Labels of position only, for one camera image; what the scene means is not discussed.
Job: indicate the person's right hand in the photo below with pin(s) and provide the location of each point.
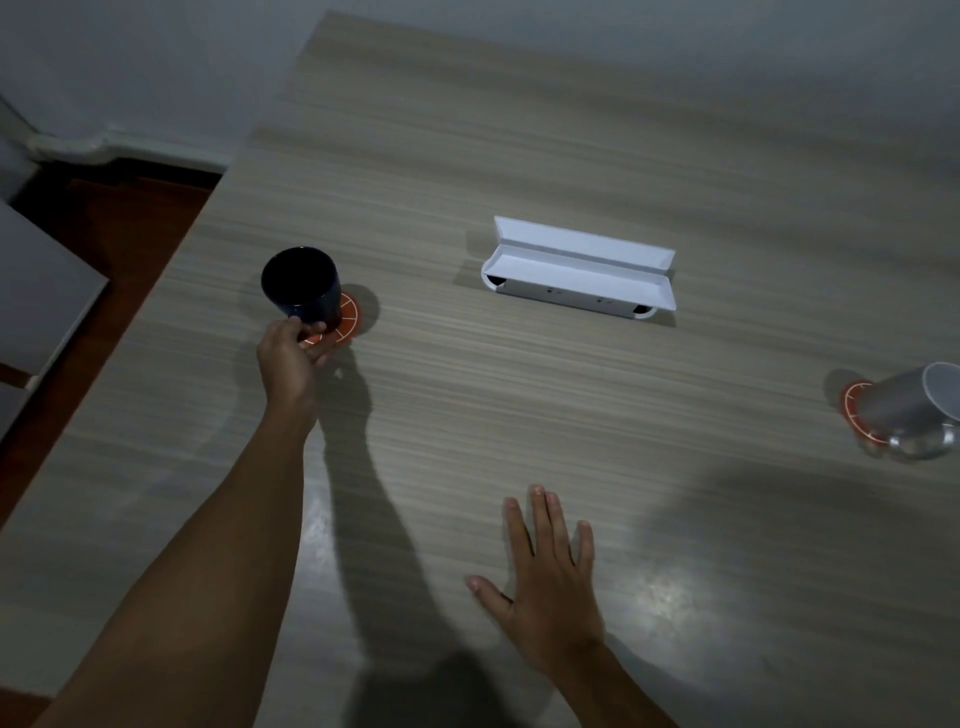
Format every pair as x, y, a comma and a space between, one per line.
551, 600

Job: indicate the person's right thumb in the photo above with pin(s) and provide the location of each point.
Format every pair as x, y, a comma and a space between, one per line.
489, 595

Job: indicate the person's right little finger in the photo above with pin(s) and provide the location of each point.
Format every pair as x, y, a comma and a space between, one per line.
584, 547

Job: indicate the silver metal mug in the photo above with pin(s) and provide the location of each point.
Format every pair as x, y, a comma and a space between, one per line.
911, 409

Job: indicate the dark blue mug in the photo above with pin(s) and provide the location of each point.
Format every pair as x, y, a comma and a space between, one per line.
301, 281

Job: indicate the person's right forearm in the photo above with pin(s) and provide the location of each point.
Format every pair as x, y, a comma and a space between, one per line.
607, 694

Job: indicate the red round coaster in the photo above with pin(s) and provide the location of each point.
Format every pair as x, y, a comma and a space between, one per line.
346, 319
853, 409

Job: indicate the person's left forearm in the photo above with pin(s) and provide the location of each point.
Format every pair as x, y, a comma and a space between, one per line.
202, 570

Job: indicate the person's left fingers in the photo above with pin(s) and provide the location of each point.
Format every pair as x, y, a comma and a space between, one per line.
307, 329

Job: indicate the open white cardboard box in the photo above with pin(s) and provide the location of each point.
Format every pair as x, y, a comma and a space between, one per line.
577, 274

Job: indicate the person's left hand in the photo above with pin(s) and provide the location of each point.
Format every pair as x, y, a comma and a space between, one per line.
286, 367

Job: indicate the white wall pipe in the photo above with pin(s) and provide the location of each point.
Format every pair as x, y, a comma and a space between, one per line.
90, 144

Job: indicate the person's right middle finger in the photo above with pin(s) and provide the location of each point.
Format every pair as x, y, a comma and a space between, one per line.
541, 521

